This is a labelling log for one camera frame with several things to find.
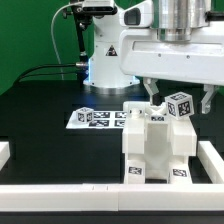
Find white chair back frame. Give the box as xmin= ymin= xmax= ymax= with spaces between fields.
xmin=122 ymin=101 xmax=197 ymax=156

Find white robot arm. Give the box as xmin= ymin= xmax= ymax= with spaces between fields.
xmin=82 ymin=0 xmax=224 ymax=114

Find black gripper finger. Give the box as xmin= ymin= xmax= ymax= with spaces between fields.
xmin=143 ymin=78 xmax=161 ymax=105
xmin=201 ymin=84 xmax=219 ymax=114

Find small white tagged cube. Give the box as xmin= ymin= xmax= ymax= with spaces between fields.
xmin=76 ymin=107 xmax=94 ymax=123
xmin=165 ymin=92 xmax=194 ymax=120

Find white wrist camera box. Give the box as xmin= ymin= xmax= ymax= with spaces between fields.
xmin=119 ymin=0 xmax=154 ymax=28

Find grey cable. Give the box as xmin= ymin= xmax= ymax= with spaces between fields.
xmin=50 ymin=1 xmax=84 ymax=81

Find white fence rail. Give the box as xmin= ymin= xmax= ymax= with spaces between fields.
xmin=0 ymin=184 xmax=224 ymax=212
xmin=0 ymin=142 xmax=10 ymax=170
xmin=197 ymin=141 xmax=224 ymax=184

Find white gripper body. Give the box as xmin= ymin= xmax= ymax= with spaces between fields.
xmin=119 ymin=26 xmax=224 ymax=86

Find white front fence rail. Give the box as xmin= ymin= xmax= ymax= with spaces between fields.
xmin=0 ymin=184 xmax=224 ymax=212

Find overhead camera on stand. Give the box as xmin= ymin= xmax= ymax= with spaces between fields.
xmin=69 ymin=0 xmax=117 ymax=16

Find white right fence rail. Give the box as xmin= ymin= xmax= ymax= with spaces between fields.
xmin=197 ymin=141 xmax=224 ymax=184

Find black camera stand pole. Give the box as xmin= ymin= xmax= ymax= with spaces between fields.
xmin=70 ymin=0 xmax=92 ymax=85

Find white chair seat block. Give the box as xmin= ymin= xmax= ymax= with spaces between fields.
xmin=144 ymin=115 xmax=170 ymax=179

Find white left fence rail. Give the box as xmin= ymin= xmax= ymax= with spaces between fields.
xmin=0 ymin=142 xmax=10 ymax=170

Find white base tag sheet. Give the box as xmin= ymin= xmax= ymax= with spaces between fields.
xmin=66 ymin=111 xmax=126 ymax=129

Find black cables on table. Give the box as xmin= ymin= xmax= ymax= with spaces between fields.
xmin=14 ymin=61 xmax=89 ymax=84

